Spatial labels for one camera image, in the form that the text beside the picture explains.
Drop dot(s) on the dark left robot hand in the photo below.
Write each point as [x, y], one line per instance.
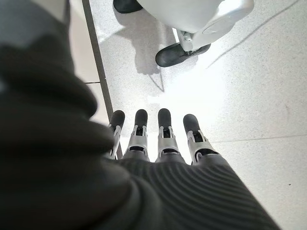
[72, 179]

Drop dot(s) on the dark cabinet plinth strip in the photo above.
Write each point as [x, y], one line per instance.
[98, 52]

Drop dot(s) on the black robot left foot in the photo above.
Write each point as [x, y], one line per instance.
[170, 56]

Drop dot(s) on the black robot foot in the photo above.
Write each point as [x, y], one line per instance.
[126, 6]
[170, 56]

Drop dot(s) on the black robot right foot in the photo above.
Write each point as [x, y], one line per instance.
[126, 6]

